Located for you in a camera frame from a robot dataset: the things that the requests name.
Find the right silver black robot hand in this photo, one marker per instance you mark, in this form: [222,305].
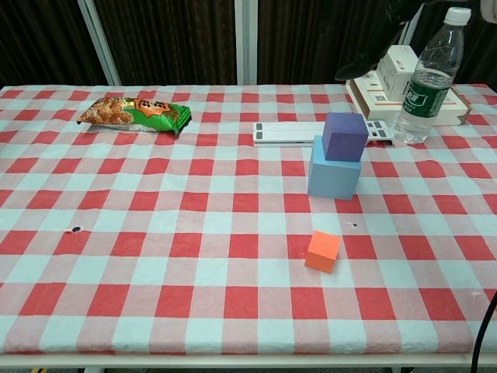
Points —
[369,58]

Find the purple foam cube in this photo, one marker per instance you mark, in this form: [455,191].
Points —
[343,136]

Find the small orange foam cube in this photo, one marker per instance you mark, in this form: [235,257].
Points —
[322,252]

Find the small white carton box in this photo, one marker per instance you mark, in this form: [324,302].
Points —
[396,74]

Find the large white orange box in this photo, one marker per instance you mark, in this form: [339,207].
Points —
[378,109]

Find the clear plastic water bottle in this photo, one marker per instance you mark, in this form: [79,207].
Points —
[427,89]

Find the long flat white device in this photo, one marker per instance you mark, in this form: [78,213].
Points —
[287,132]

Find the large blue foam cube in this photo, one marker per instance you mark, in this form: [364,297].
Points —
[332,180]

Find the green orange snack bag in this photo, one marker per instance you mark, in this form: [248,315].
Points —
[136,114]

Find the red white checkered tablecloth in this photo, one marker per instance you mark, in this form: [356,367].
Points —
[194,233]

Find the white partition frame post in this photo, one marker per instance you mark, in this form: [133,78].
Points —
[246,42]
[99,42]
[412,33]

